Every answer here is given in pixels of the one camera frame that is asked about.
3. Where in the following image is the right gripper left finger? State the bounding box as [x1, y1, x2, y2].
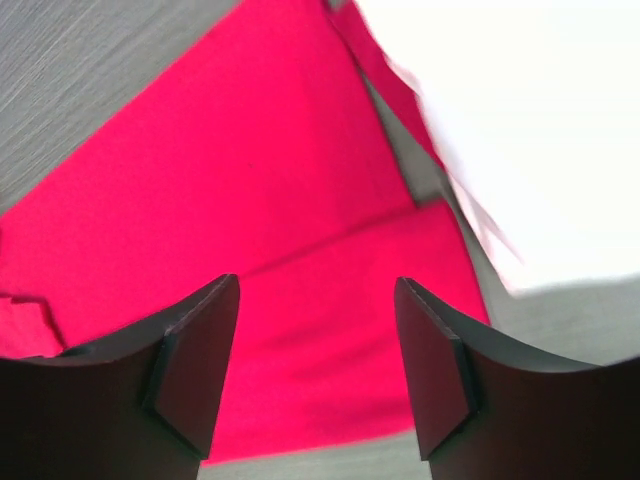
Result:
[1, 274, 240, 479]

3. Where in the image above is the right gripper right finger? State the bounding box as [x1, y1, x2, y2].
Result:
[395, 278, 639, 479]

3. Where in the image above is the crimson red polo shirt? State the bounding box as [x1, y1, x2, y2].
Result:
[1, 1, 487, 463]

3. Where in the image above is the white printed folded t-shirt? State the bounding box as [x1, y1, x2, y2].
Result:
[358, 1, 639, 295]

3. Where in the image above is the red folded t-shirt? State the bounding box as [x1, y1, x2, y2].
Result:
[329, 1, 446, 171]

